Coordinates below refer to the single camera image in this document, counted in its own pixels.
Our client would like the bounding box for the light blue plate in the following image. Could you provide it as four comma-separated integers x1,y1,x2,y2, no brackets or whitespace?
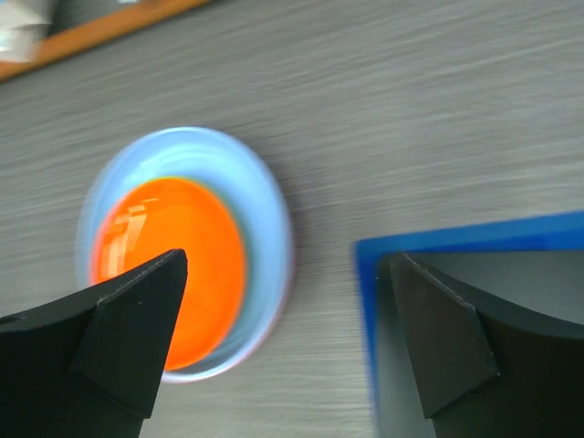
74,126,295,383

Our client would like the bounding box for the black cloth mat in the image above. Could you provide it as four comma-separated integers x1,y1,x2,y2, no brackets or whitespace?
376,251,583,437

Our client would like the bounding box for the orange plate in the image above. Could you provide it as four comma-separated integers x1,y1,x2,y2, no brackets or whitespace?
88,177,247,371

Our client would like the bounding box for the orange wooden shelf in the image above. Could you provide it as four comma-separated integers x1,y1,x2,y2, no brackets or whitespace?
1,0,209,82

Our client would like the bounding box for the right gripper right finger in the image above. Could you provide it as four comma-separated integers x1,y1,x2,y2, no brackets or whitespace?
391,254,583,437

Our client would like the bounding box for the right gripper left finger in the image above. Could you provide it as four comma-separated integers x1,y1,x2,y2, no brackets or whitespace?
1,249,187,437

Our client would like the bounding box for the pink plate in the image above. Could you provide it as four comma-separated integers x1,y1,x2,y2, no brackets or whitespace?
162,237,295,384

